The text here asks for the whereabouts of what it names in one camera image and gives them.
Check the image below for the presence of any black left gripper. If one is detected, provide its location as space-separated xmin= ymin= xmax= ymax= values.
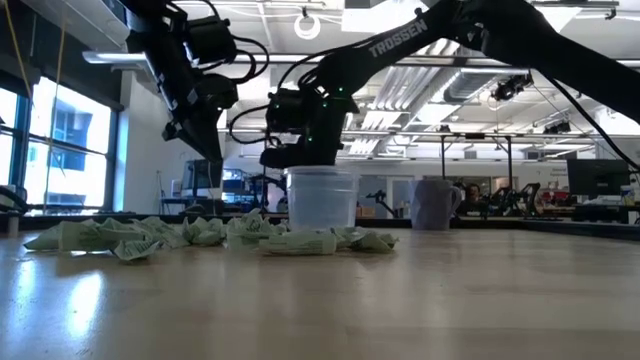
xmin=124 ymin=14 xmax=224 ymax=163

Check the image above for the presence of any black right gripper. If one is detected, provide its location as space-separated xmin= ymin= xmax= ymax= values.
xmin=308 ymin=107 xmax=358 ymax=168

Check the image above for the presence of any banknote paper piece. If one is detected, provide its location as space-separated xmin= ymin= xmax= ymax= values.
xmin=112 ymin=238 xmax=162 ymax=263

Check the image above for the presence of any green stevia packet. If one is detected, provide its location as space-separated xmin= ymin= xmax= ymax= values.
xmin=349 ymin=230 xmax=400 ymax=254
xmin=127 ymin=215 xmax=190 ymax=250
xmin=22 ymin=225 xmax=64 ymax=251
xmin=181 ymin=216 xmax=229 ymax=247
xmin=257 ymin=230 xmax=338 ymax=257
xmin=224 ymin=208 xmax=290 ymax=253
xmin=330 ymin=226 xmax=371 ymax=251

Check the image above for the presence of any black computer monitor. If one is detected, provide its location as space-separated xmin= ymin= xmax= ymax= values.
xmin=180 ymin=158 xmax=225 ymax=200
xmin=566 ymin=158 xmax=632 ymax=199

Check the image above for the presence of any clear plastic cup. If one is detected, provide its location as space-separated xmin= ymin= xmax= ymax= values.
xmin=286 ymin=166 xmax=360 ymax=232

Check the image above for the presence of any long ceiling light bar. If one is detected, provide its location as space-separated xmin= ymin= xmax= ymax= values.
xmin=82 ymin=49 xmax=640 ymax=69

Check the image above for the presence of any lavender mug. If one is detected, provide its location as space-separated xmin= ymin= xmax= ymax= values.
xmin=408 ymin=178 xmax=464 ymax=232

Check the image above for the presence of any large office window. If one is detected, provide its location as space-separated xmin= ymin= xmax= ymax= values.
xmin=0 ymin=74 xmax=121 ymax=216

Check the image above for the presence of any person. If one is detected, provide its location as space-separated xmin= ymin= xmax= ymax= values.
xmin=457 ymin=183 xmax=485 ymax=217

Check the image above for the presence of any dark office desk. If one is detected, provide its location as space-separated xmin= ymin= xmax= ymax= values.
xmin=572 ymin=202 xmax=640 ymax=225

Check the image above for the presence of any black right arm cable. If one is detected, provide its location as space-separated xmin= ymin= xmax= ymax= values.
xmin=228 ymin=103 xmax=272 ymax=147

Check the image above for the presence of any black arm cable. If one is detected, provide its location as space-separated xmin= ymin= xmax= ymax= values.
xmin=228 ymin=103 xmax=272 ymax=147
xmin=230 ymin=33 xmax=272 ymax=85

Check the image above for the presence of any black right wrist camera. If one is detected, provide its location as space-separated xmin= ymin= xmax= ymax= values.
xmin=259 ymin=144 xmax=314 ymax=170

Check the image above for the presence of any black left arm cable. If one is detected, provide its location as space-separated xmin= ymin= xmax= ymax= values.
xmin=230 ymin=33 xmax=272 ymax=85

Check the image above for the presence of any black background rig frame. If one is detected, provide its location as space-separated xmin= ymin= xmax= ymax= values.
xmin=438 ymin=132 xmax=515 ymax=181

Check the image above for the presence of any white cable coil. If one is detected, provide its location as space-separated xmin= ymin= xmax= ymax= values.
xmin=293 ymin=13 xmax=323 ymax=42

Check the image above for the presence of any silver ventilation duct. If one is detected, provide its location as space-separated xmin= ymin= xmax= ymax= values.
xmin=442 ymin=64 xmax=534 ymax=106

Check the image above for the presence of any black overhead camera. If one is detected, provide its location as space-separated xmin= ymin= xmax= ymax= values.
xmin=491 ymin=73 xmax=535 ymax=103

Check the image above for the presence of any yellow hanging cord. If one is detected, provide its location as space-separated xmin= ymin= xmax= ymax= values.
xmin=3 ymin=0 xmax=34 ymax=101

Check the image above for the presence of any thick black cable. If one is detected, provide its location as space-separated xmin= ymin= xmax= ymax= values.
xmin=543 ymin=74 xmax=640 ymax=171

